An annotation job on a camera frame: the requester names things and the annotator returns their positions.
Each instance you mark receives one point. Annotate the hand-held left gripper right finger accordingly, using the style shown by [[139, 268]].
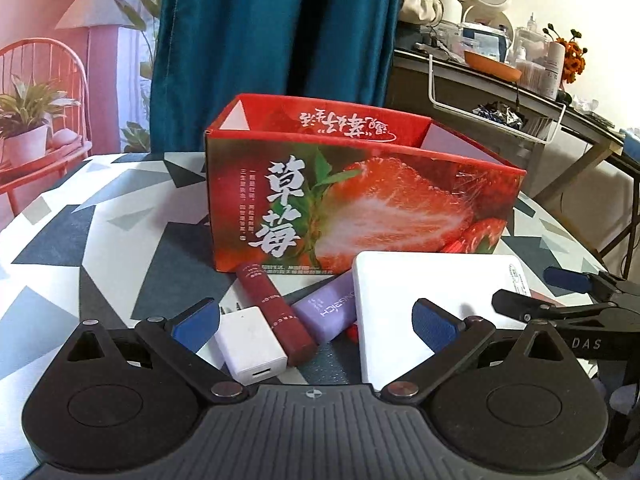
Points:
[[435, 322]]

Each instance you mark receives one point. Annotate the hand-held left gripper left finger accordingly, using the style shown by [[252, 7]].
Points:
[[192, 327]]

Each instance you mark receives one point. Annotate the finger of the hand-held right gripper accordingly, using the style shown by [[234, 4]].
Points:
[[567, 280], [525, 305]]

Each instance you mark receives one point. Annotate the white box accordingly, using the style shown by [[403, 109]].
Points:
[[400, 285]]

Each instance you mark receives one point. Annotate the purple tube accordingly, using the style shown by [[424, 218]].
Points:
[[325, 310]]

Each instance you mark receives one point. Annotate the red strawberry print cardboard box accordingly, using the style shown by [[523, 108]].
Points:
[[400, 200]]

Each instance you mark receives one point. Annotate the white charger plug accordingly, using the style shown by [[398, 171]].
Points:
[[250, 345]]

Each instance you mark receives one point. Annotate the small red object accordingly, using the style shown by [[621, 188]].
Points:
[[352, 334]]

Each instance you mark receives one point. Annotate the dark red tube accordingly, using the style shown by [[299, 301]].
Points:
[[280, 320]]

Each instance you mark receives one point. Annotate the dark wrapped packets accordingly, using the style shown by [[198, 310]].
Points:
[[500, 115]]

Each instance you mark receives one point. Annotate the white bottle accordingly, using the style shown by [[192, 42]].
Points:
[[552, 72]]

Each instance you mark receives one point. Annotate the orange artificial flowers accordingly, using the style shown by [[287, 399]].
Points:
[[572, 57]]

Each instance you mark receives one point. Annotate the orange bowl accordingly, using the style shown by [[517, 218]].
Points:
[[492, 65]]

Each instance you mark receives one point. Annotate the white brush holder cup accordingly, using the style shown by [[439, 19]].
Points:
[[448, 7]]

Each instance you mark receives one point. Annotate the teal curtain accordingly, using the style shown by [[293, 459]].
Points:
[[275, 35]]

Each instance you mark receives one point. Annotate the beige pouch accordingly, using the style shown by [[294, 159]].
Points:
[[422, 7]]

